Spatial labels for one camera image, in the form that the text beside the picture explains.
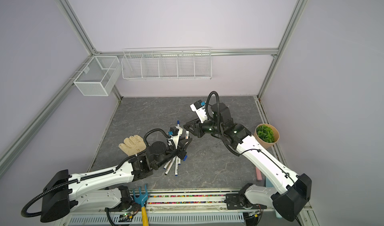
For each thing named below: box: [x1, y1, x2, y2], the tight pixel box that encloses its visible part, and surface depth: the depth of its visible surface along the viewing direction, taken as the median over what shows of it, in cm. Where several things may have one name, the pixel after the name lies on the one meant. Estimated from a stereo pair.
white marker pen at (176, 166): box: [175, 156, 179, 176], surface depth 86 cm
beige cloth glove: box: [118, 134, 147, 156], surface depth 96 cm
